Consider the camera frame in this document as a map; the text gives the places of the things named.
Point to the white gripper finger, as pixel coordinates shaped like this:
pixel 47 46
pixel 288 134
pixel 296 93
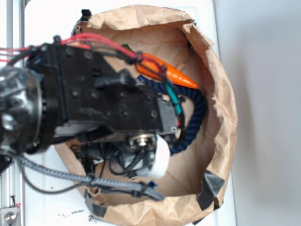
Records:
pixel 161 161

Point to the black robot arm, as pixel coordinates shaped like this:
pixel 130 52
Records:
pixel 21 104

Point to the brown paper bag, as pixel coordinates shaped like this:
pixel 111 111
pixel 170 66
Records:
pixel 195 182

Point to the black mounting bracket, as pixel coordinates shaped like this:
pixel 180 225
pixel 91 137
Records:
pixel 5 162

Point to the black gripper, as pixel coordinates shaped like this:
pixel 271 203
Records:
pixel 86 99

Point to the orange toy carrot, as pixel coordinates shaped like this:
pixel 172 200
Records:
pixel 149 67

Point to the aluminium frame rail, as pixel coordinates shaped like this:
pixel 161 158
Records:
pixel 11 180

